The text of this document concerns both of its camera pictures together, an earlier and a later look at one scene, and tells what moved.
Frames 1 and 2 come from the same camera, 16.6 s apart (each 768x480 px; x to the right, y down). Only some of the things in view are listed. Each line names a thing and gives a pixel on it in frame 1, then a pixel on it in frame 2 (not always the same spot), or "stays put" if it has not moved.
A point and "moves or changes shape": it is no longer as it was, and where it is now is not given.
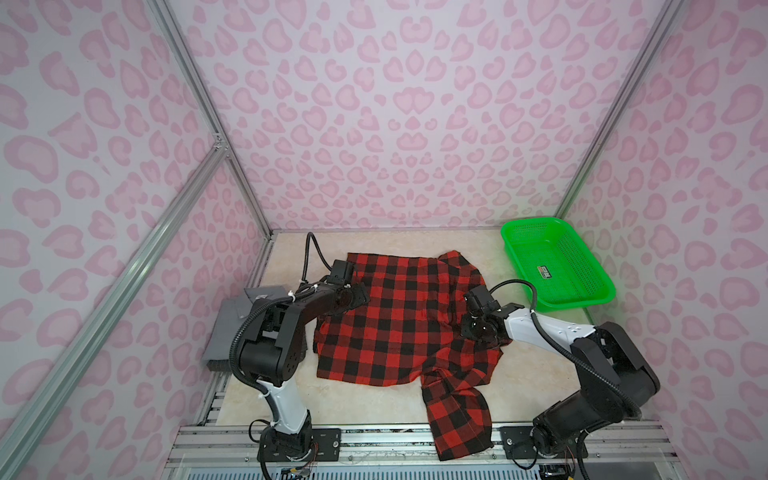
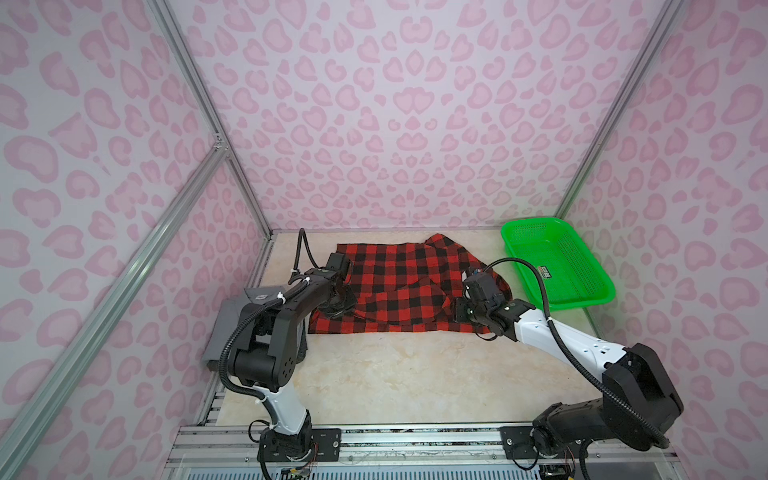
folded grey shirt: [229, 317] stays put
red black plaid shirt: [408, 331] moves or changes shape
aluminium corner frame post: [630, 80] stays put
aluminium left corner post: [171, 27] stays put
